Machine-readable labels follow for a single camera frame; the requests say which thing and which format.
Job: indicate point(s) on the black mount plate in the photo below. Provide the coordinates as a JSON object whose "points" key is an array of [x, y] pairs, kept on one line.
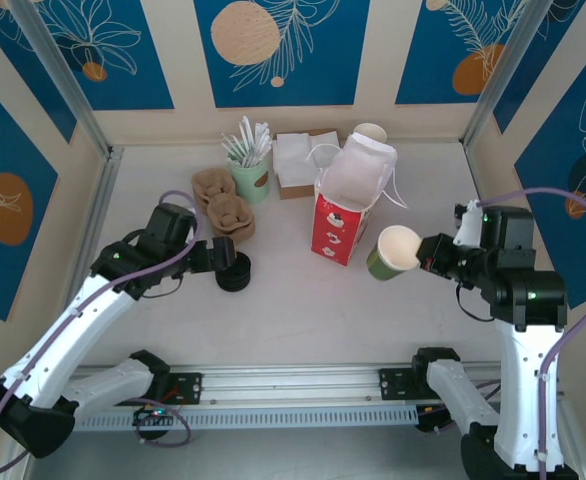
{"points": [[188, 387], [395, 385]]}

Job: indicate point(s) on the left small circuit board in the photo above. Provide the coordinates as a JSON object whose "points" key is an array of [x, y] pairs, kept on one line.
{"points": [[150, 417]]}

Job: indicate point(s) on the aluminium side rail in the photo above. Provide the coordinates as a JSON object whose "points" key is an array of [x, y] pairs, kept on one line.
{"points": [[100, 210]]}

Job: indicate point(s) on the stack of black cup lids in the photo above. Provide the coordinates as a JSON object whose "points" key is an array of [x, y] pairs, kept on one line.
{"points": [[235, 282]]}

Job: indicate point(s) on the small circuit board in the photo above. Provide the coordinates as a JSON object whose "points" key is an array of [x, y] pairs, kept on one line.
{"points": [[150, 417], [430, 422]]}

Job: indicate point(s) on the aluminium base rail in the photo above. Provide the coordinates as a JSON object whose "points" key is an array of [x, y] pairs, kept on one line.
{"points": [[293, 382]]}

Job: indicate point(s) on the aluminium frame post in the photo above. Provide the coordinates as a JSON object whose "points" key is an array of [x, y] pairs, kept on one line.
{"points": [[58, 75], [503, 65]]}

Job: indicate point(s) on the left aluminium frame post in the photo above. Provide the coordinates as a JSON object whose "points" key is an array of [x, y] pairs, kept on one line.
{"points": [[58, 75]]}

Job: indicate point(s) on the brown cardboard napkin box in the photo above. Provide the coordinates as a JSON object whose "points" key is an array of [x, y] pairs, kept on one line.
{"points": [[295, 192]]}

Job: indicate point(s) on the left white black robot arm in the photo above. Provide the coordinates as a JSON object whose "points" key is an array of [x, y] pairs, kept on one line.
{"points": [[73, 350]]}

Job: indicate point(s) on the right black mount plate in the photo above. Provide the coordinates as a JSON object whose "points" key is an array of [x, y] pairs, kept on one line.
{"points": [[395, 385]]}

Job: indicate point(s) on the red white paper bag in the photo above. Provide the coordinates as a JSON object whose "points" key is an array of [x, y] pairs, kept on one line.
{"points": [[333, 230]]}

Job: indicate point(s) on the mint green straw holder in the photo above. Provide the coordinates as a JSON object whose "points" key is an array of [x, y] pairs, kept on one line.
{"points": [[250, 187]]}

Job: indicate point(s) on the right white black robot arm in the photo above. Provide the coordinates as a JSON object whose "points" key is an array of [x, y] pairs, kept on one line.
{"points": [[518, 390]]}

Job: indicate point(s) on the left black mount plate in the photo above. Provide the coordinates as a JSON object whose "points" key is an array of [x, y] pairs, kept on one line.
{"points": [[188, 387]]}

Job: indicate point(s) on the right small circuit board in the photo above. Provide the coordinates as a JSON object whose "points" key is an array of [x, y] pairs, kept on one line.
{"points": [[430, 422]]}

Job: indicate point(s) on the white paper napkins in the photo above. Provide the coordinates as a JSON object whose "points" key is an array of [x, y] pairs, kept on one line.
{"points": [[290, 160]]}

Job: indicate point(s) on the stack of paper cups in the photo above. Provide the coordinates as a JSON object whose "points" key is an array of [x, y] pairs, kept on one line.
{"points": [[370, 132]]}

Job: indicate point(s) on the right aluminium frame post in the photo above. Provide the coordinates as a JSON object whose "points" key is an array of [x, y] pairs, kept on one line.
{"points": [[503, 65]]}

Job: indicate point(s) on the green paper coffee cup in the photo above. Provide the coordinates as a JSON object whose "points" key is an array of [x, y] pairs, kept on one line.
{"points": [[397, 248]]}

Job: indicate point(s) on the white wrapped straw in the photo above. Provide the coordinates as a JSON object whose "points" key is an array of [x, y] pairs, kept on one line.
{"points": [[246, 137], [264, 135], [229, 145], [256, 137], [267, 148]]}

